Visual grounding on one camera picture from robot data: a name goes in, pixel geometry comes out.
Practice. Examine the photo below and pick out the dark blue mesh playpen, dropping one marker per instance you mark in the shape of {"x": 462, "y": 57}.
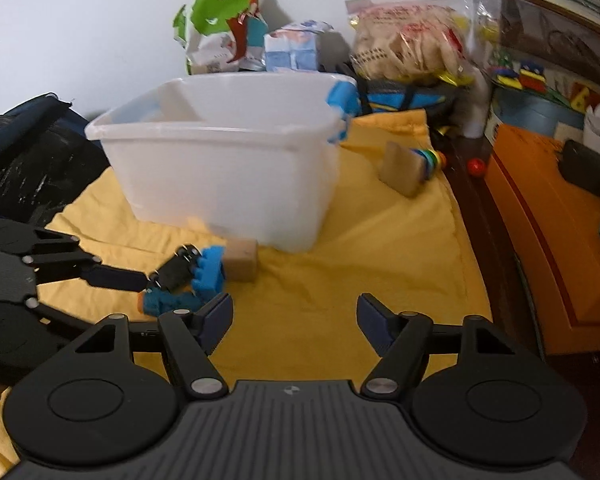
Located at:
{"x": 35, "y": 160}

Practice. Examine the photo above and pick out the orange box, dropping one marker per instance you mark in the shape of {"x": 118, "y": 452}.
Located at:
{"x": 545, "y": 240}

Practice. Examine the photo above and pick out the white plastic bottle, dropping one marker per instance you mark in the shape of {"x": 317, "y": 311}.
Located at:
{"x": 475, "y": 110}

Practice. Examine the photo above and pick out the green white plastic bag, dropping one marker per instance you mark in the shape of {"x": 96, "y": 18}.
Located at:
{"x": 220, "y": 15}

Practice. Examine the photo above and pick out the light blue storage box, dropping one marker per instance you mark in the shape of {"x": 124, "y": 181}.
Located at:
{"x": 530, "y": 112}

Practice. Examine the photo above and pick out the small red ball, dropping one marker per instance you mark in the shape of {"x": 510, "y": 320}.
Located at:
{"x": 476, "y": 167}

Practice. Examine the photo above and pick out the yellow cloth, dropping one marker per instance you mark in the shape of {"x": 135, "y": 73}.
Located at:
{"x": 355, "y": 260}

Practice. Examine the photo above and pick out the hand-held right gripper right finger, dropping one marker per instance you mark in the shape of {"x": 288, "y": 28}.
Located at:
{"x": 372, "y": 320}

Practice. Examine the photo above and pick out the blue black bag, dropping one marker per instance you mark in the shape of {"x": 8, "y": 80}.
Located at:
{"x": 410, "y": 100}

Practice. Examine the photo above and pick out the wooden block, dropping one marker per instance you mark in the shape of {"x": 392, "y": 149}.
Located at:
{"x": 241, "y": 260}

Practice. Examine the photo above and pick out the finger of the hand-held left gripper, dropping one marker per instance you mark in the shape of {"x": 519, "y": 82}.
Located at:
{"x": 115, "y": 276}
{"x": 65, "y": 312}

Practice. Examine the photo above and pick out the clear case of puzzle pieces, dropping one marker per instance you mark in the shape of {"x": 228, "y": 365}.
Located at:
{"x": 540, "y": 45}

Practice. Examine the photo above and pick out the blue toy brick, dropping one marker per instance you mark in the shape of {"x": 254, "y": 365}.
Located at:
{"x": 210, "y": 272}

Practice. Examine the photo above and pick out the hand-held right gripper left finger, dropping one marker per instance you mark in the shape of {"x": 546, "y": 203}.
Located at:
{"x": 217, "y": 320}

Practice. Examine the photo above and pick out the clear bag of snacks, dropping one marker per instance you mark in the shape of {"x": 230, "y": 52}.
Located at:
{"x": 405, "y": 42}

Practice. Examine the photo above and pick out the small black pouch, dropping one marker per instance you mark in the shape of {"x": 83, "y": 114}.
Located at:
{"x": 585, "y": 167}

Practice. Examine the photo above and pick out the clear plastic container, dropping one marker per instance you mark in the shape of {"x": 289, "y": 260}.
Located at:
{"x": 220, "y": 180}

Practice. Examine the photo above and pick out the light blue tissue pack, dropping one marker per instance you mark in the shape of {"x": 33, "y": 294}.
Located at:
{"x": 295, "y": 50}

